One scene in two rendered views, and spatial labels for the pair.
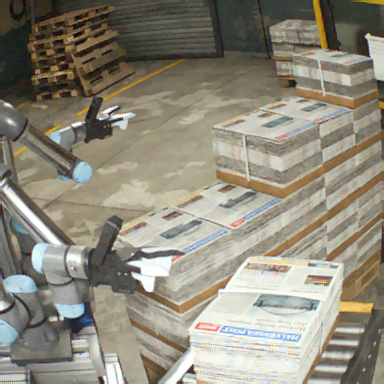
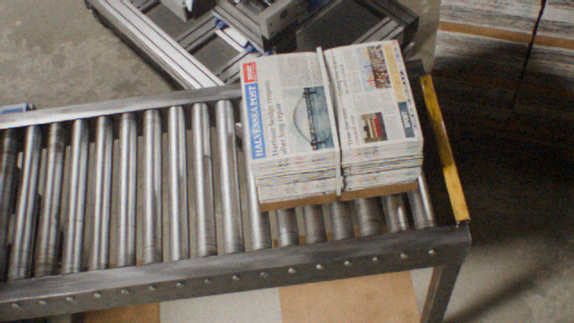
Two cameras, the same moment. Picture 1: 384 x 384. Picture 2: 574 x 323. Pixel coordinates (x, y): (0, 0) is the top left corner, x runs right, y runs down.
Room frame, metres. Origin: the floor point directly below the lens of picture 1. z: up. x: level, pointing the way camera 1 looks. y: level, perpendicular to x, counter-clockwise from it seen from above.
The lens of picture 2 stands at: (0.73, -0.92, 2.25)
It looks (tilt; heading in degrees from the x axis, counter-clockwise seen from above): 58 degrees down; 61
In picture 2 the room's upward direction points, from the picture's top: 8 degrees counter-clockwise
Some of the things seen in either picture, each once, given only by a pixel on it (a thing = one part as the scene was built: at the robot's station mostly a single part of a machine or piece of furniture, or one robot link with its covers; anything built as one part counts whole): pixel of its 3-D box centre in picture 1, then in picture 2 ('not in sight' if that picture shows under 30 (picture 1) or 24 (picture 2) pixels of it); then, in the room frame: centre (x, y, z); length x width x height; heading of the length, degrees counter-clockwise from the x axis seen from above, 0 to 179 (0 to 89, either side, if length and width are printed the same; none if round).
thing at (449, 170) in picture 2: (313, 304); (443, 144); (1.49, -0.32, 0.81); 0.43 x 0.03 x 0.02; 60
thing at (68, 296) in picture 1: (68, 291); not in sight; (1.26, 0.33, 1.12); 0.11 x 0.08 x 0.11; 161
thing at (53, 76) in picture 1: (73, 49); not in sight; (8.99, 1.50, 0.65); 1.33 x 0.94 x 1.30; 154
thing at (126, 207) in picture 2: not in sight; (127, 188); (0.81, 0.09, 0.77); 0.47 x 0.05 x 0.05; 60
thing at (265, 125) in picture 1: (267, 124); not in sight; (2.48, -0.34, 1.06); 0.37 x 0.29 x 0.01; 39
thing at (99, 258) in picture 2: not in sight; (102, 192); (0.75, 0.12, 0.77); 0.47 x 0.05 x 0.05; 60
